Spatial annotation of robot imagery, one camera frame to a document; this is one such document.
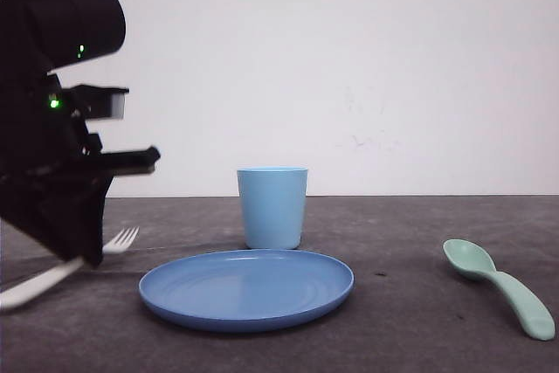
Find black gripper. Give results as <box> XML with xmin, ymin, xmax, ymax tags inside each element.
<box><xmin>1</xmin><ymin>73</ymin><xmax>161</xmax><ymax>266</ymax></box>

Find white plastic fork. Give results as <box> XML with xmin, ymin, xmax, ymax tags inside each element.
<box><xmin>1</xmin><ymin>226</ymin><xmax>140</xmax><ymax>314</ymax></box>

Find light blue plastic cup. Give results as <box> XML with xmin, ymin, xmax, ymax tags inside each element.
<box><xmin>237</xmin><ymin>167</ymin><xmax>307</xmax><ymax>250</ymax></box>

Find mint green plastic spoon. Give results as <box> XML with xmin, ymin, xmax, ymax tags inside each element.
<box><xmin>442</xmin><ymin>238</ymin><xmax>556</xmax><ymax>341</ymax></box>

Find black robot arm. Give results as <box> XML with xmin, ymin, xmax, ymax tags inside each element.
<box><xmin>1</xmin><ymin>0</ymin><xmax>160</xmax><ymax>266</ymax></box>

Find blue plastic plate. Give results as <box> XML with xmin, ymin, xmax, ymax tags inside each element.
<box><xmin>139</xmin><ymin>249</ymin><xmax>355</xmax><ymax>333</ymax></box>

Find black gripper-mounted camera box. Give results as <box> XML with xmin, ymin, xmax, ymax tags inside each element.
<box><xmin>63</xmin><ymin>85</ymin><xmax>129</xmax><ymax>120</ymax></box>

